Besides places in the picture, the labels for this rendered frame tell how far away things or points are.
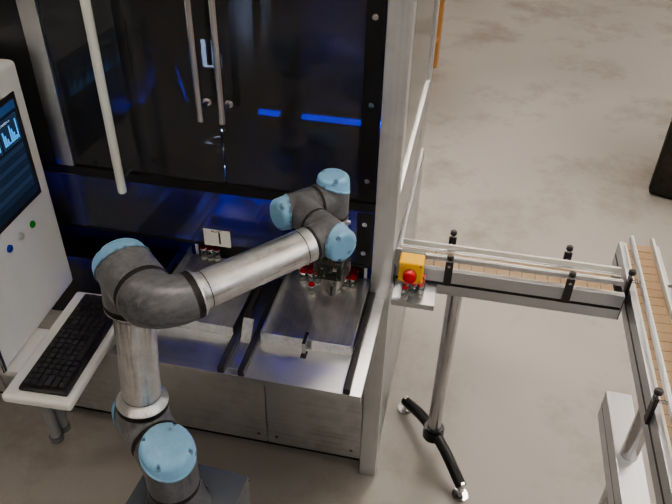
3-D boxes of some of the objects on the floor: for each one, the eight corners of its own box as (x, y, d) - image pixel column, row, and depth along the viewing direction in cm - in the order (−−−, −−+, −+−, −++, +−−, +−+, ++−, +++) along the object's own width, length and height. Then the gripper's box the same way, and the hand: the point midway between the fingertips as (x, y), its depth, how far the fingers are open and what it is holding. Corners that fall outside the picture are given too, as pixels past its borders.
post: (362, 459, 266) (402, -178, 141) (377, 462, 265) (432, -176, 140) (359, 473, 261) (398, -175, 136) (374, 476, 260) (428, -174, 135)
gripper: (309, 239, 161) (308, 308, 173) (347, 244, 159) (343, 313, 172) (316, 219, 167) (316, 287, 180) (353, 224, 166) (349, 292, 179)
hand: (331, 289), depth 177 cm, fingers closed
